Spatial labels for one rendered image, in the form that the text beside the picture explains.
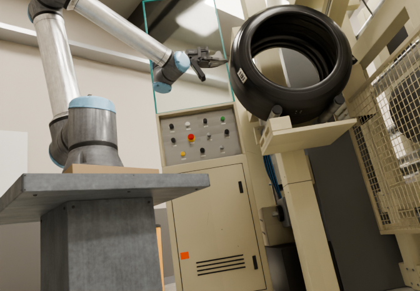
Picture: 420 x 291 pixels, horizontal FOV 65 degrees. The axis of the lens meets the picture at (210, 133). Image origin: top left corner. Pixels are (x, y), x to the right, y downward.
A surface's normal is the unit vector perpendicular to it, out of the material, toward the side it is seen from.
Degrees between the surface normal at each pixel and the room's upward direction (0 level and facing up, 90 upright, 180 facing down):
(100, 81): 90
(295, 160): 90
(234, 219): 90
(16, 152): 90
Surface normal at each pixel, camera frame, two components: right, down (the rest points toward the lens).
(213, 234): -0.02, -0.30
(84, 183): 0.63, -0.33
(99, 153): 0.36, -0.68
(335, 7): 0.15, 0.80
